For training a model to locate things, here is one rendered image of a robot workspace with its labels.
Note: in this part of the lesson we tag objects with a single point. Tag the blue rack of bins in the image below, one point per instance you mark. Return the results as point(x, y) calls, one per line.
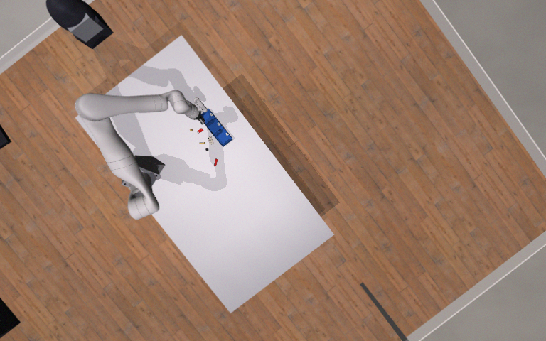
point(214, 126)

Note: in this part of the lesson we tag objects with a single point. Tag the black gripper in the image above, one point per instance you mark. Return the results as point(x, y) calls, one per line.
point(200, 118)

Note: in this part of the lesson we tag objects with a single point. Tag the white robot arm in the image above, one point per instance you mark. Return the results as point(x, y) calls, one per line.
point(96, 109)

